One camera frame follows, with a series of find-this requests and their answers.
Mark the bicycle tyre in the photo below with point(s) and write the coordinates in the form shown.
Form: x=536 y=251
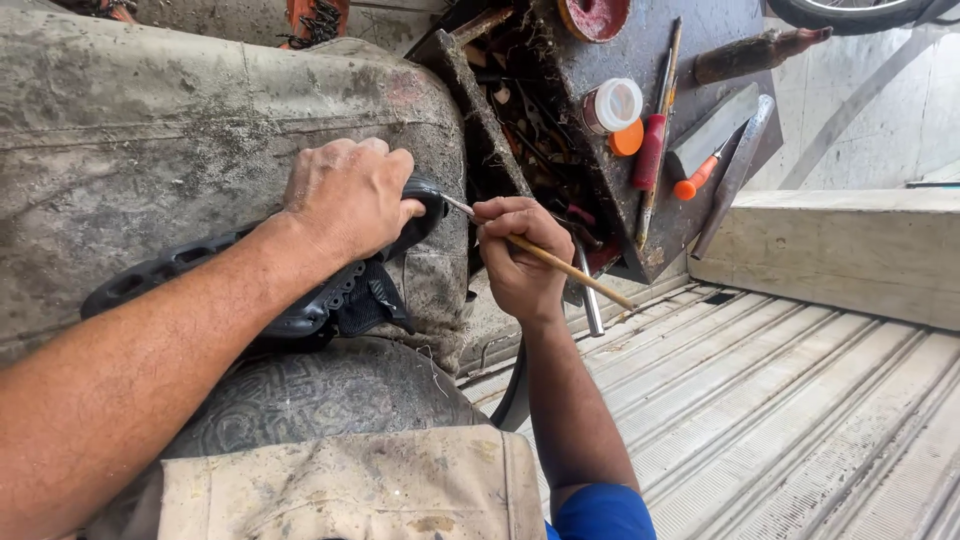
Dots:
x=847 y=16

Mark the heap of small tools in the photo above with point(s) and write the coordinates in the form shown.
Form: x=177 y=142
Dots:
x=536 y=135

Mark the dirty grey canvas cloth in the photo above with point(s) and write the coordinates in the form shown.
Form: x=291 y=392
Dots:
x=165 y=135

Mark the orange plastic lid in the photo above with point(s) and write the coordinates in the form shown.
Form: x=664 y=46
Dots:
x=627 y=139

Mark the black shoe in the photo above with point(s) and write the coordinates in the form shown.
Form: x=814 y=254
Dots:
x=300 y=319

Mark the stained beige cloth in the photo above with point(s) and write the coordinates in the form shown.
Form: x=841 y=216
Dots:
x=345 y=487

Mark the concrete step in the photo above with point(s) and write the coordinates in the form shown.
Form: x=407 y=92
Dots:
x=832 y=255

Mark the red round tin lid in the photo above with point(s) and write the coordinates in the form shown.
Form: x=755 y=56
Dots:
x=594 y=16

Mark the shiny metal rod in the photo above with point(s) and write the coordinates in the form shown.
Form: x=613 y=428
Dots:
x=591 y=300

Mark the glue jar with white lid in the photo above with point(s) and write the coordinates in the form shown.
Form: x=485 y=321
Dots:
x=613 y=105

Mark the dark wooden toolbox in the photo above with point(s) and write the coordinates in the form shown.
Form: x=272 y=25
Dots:
x=667 y=225

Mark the thin wooden glue brush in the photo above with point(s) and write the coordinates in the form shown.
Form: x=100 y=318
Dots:
x=577 y=275

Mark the blue sleeve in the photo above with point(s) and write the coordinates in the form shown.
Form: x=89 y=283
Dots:
x=604 y=516

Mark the flat metal file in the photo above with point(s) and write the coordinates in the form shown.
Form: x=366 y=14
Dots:
x=735 y=172

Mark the grey sharpening stone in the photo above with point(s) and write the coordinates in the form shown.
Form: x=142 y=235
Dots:
x=712 y=131

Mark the black rubber strip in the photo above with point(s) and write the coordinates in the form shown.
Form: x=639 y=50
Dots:
x=516 y=394

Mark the person's left hand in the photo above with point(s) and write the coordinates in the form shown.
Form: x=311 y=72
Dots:
x=345 y=199

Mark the person's right hand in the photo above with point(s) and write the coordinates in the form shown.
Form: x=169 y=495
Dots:
x=529 y=274

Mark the long wooden brush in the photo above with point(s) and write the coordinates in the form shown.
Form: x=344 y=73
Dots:
x=660 y=150

